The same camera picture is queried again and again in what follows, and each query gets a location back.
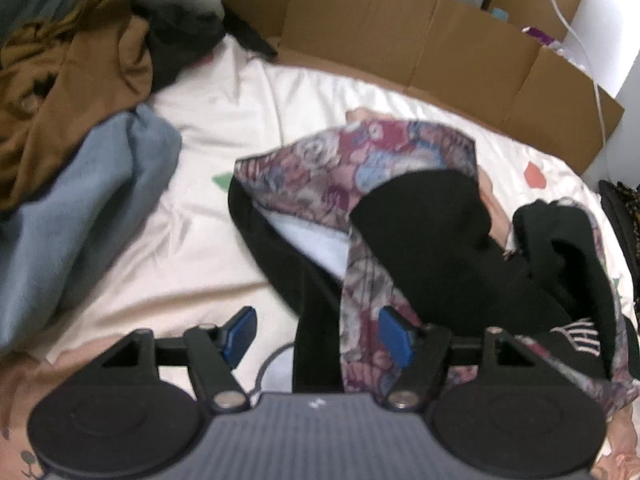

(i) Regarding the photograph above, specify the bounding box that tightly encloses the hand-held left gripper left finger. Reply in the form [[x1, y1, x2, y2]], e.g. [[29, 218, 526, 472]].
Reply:
[[102, 306, 258, 413]]

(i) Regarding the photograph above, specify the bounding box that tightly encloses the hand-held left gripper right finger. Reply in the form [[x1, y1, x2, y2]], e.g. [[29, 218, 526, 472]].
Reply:
[[377, 306, 543, 413]]

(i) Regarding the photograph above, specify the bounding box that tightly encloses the black and floral garment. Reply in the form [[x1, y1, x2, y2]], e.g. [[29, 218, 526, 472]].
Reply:
[[227, 119, 640, 423]]

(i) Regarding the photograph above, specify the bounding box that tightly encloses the blue-grey garment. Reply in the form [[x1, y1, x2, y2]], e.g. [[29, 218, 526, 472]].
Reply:
[[0, 104, 182, 351]]

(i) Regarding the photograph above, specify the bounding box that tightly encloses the white printed bedsheet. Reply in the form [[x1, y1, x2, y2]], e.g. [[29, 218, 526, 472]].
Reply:
[[0, 35, 640, 480]]

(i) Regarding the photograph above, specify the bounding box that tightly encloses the leopard print garment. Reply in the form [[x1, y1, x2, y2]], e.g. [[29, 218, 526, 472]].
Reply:
[[597, 179, 640, 321]]

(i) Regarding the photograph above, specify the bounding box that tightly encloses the brown garment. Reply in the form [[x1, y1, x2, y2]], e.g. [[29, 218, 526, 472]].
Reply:
[[0, 0, 153, 211]]

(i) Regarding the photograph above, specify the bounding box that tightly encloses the white cable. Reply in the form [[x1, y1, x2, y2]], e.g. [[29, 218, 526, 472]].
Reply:
[[522, 0, 611, 143]]

